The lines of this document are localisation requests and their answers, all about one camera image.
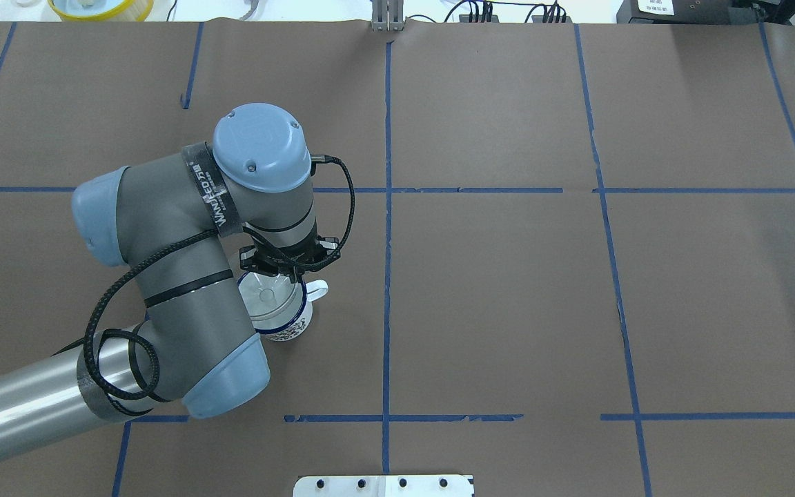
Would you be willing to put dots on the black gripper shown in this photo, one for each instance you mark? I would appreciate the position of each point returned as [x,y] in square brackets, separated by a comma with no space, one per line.
[254,260]

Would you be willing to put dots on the clear plastic funnel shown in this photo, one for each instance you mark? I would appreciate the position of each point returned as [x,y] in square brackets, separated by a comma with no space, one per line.
[265,296]

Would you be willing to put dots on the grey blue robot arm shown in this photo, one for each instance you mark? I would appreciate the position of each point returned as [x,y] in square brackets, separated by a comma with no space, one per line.
[175,327]

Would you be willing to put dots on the white enamel mug blue rim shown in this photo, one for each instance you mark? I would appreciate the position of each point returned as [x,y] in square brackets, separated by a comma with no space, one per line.
[290,324]

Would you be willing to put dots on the yellow tape roll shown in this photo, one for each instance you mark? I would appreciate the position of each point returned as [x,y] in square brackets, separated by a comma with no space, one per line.
[102,11]

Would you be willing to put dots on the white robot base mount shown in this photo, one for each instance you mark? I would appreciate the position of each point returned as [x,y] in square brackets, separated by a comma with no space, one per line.
[386,485]

